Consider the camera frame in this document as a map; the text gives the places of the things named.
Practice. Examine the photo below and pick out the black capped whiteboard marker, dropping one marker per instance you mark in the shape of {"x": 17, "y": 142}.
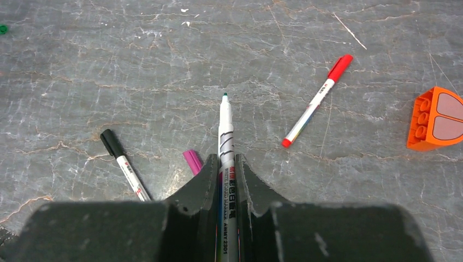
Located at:
{"x": 115, "y": 149}

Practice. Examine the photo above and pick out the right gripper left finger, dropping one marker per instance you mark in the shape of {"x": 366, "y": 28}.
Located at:
{"x": 191, "y": 227}

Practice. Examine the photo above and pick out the orange rounded toy brick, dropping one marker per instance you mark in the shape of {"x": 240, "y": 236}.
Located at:
{"x": 436, "y": 120}

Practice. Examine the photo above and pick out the green whiteboard marker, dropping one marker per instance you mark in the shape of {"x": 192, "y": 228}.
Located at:
{"x": 227, "y": 226}

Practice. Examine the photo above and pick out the red capped whiteboard marker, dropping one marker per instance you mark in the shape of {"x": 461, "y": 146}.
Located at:
{"x": 332, "y": 78}

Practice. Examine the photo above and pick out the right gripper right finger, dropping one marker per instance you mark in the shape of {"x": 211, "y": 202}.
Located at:
{"x": 259, "y": 236}

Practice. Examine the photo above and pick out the purple capped whiteboard marker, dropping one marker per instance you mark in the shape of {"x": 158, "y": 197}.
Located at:
{"x": 193, "y": 160}

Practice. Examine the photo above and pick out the green marker cap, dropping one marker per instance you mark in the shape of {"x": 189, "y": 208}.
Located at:
{"x": 3, "y": 29}

